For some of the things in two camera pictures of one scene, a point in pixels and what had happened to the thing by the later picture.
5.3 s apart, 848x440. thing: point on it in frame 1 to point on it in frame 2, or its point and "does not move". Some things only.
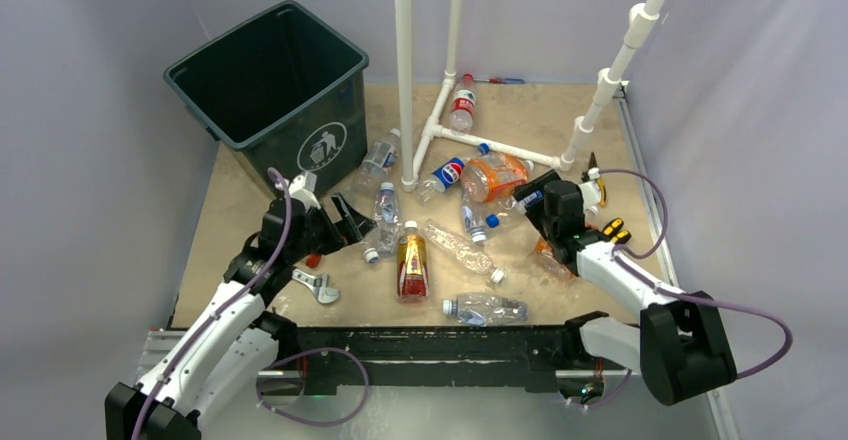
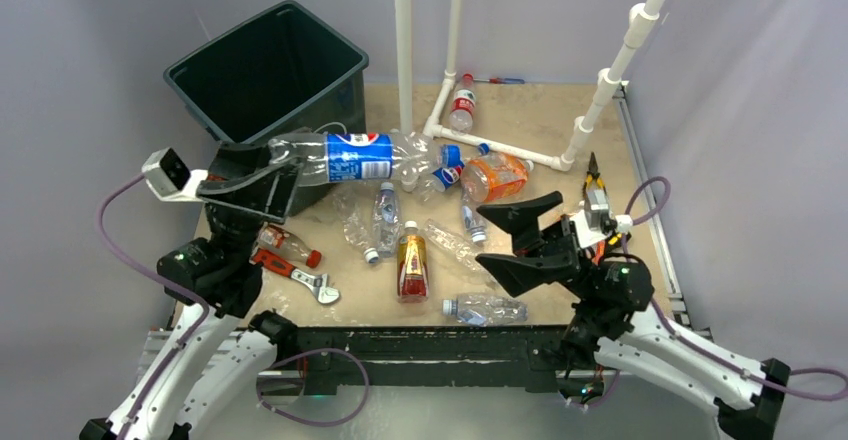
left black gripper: x=350 y=229 to x=268 y=192
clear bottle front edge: x=485 y=309 does not move
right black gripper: x=528 y=188 to x=556 y=255
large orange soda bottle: x=491 y=176 does not move
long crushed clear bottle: x=461 y=252 does not move
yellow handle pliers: x=585 y=178 does not move
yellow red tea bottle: x=412 y=265 does not move
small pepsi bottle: x=445 y=175 to x=453 y=164
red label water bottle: x=461 y=117 does not move
